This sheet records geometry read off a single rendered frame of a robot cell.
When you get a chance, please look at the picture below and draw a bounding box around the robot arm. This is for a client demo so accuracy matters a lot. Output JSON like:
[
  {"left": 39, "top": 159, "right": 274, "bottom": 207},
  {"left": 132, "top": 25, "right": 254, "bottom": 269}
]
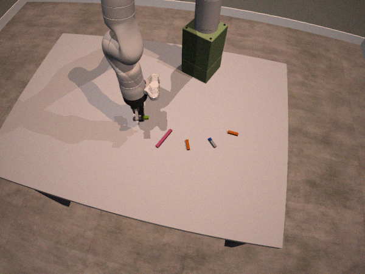
[{"left": 101, "top": 0, "right": 222, "bottom": 101}]

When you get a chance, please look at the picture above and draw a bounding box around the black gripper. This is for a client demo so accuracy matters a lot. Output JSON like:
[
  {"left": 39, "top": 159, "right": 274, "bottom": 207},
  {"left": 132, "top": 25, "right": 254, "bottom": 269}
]
[{"left": 123, "top": 94, "right": 147, "bottom": 122}]

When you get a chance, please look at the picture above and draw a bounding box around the grey rod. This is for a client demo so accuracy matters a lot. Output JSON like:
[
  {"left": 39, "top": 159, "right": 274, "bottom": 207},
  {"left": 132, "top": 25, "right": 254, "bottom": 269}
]
[{"left": 210, "top": 140, "right": 217, "bottom": 148}]

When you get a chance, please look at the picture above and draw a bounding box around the pink long rod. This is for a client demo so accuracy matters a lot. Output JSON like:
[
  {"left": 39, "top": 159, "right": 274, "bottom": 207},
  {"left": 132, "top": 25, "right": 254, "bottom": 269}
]
[{"left": 156, "top": 129, "right": 172, "bottom": 148}]

